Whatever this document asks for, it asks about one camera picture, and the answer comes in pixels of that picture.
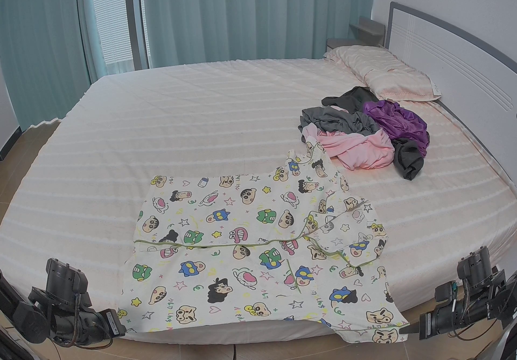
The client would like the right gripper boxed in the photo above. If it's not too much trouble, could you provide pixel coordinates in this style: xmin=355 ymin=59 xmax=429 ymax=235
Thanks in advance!
xmin=419 ymin=302 xmax=468 ymax=341

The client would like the white printed pyjama top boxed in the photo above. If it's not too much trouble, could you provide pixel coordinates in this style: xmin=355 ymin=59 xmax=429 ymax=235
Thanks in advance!
xmin=120 ymin=139 xmax=410 ymax=345

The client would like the black garment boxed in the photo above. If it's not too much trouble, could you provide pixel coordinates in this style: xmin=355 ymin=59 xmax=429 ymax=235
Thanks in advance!
xmin=322 ymin=86 xmax=380 ymax=113
xmin=393 ymin=136 xmax=425 ymax=181

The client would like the cream pillow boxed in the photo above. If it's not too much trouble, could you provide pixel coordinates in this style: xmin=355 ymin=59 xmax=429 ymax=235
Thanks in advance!
xmin=323 ymin=45 xmax=443 ymax=102

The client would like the pink garment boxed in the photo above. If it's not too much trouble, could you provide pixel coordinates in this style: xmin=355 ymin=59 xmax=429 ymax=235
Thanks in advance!
xmin=303 ymin=124 xmax=394 ymax=170

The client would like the bed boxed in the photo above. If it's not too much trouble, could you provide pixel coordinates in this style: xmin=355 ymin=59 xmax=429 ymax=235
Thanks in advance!
xmin=0 ymin=2 xmax=517 ymax=347

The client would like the grey garment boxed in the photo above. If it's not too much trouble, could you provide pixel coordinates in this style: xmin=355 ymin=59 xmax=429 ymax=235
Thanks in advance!
xmin=299 ymin=106 xmax=384 ymax=145

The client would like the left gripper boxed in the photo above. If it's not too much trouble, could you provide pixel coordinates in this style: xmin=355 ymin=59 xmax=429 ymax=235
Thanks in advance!
xmin=75 ymin=306 xmax=127 ymax=347

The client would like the purple garment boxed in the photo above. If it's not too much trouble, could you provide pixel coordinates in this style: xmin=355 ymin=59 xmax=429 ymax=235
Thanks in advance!
xmin=362 ymin=100 xmax=429 ymax=157

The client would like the grey bedside table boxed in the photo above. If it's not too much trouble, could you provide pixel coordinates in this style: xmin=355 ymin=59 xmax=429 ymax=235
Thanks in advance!
xmin=326 ymin=16 xmax=386 ymax=51

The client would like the blue-green curtain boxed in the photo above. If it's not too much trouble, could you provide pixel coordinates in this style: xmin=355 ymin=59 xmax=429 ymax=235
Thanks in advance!
xmin=0 ymin=0 xmax=93 ymax=131
xmin=139 ymin=0 xmax=376 ymax=68

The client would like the window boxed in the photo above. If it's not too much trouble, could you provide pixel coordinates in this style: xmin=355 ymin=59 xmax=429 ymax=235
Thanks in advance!
xmin=76 ymin=0 xmax=151 ymax=75

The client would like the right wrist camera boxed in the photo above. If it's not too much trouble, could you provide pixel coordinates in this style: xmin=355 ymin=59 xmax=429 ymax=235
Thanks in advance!
xmin=435 ymin=281 xmax=460 ymax=303

